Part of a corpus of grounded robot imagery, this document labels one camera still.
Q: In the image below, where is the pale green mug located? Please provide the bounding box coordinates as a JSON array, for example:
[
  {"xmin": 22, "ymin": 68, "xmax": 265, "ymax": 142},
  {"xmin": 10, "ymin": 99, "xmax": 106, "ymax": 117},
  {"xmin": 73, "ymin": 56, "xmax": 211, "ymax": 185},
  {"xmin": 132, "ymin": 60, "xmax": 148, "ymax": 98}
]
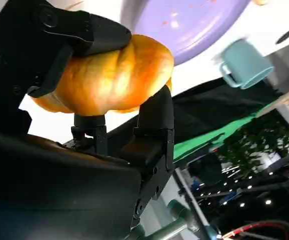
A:
[{"xmin": 218, "ymin": 38, "xmax": 275, "ymax": 90}]

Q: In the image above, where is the green leafy plant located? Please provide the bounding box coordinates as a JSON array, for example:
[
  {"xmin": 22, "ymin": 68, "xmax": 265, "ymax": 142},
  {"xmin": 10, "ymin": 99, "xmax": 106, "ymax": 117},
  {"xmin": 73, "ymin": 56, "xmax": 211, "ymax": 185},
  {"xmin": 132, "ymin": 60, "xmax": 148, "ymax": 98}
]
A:
[{"xmin": 221, "ymin": 117, "xmax": 289, "ymax": 181}]

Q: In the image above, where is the grey metal stand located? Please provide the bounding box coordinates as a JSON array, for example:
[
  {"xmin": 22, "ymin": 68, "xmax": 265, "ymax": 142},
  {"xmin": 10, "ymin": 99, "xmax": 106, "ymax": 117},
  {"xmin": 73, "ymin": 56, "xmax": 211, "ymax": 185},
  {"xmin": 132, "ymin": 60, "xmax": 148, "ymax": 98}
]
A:
[{"xmin": 130, "ymin": 167, "xmax": 220, "ymax": 240}]

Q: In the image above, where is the lilac plate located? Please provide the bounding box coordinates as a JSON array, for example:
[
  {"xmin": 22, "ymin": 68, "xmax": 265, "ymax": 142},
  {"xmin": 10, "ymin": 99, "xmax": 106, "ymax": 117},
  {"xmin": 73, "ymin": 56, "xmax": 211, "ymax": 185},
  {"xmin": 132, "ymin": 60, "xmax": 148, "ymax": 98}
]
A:
[{"xmin": 131, "ymin": 0, "xmax": 252, "ymax": 66}]

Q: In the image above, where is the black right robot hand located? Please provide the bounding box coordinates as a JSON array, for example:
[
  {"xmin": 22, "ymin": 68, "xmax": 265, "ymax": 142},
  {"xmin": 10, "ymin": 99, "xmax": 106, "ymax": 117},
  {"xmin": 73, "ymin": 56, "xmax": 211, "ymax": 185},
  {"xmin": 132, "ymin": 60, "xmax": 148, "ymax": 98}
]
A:
[{"xmin": 0, "ymin": 0, "xmax": 175, "ymax": 240}]

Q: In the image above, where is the red cable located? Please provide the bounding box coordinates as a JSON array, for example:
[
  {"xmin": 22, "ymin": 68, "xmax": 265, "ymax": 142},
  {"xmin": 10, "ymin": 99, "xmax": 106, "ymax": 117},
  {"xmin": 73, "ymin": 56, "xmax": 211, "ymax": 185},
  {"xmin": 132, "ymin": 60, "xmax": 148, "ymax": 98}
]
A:
[{"xmin": 220, "ymin": 221, "xmax": 289, "ymax": 240}]

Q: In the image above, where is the black round table grommet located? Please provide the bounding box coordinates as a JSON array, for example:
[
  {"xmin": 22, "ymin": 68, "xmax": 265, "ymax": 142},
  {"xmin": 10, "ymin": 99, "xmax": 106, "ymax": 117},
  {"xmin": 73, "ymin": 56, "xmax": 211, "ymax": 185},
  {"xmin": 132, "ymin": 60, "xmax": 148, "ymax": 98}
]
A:
[{"xmin": 275, "ymin": 28, "xmax": 289, "ymax": 45}]

